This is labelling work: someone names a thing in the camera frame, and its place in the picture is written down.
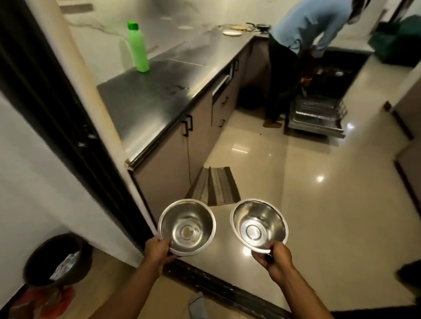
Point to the person's right hand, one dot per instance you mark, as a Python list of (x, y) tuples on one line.
[(278, 263)]

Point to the person's left hand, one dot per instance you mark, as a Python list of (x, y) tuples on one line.
[(157, 251)]

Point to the person's right thumb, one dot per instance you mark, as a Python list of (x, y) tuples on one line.
[(279, 247)]

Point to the person's left thumb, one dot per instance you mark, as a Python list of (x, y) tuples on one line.
[(163, 241)]

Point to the steel bowl with residue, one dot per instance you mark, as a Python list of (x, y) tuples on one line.
[(186, 227)]

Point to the person's left forearm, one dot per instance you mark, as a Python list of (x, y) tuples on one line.
[(126, 292)]

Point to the person's right forearm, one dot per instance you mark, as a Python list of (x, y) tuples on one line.
[(302, 295)]

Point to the striped floor mat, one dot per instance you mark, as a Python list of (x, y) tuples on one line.
[(213, 185)]

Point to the dark round waste bin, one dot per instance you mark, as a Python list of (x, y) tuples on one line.
[(57, 261)]

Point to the beige kitchen cabinet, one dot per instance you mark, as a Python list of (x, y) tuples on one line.
[(197, 131)]

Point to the red cloth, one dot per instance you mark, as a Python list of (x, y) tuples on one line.
[(42, 304)]

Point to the green plastic bottle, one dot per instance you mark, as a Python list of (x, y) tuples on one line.
[(138, 47)]

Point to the white plate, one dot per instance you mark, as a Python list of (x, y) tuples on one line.
[(232, 32)]

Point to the green bag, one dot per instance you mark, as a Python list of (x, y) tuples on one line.
[(396, 39)]

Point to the black door frame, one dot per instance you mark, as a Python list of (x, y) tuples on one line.
[(65, 115)]

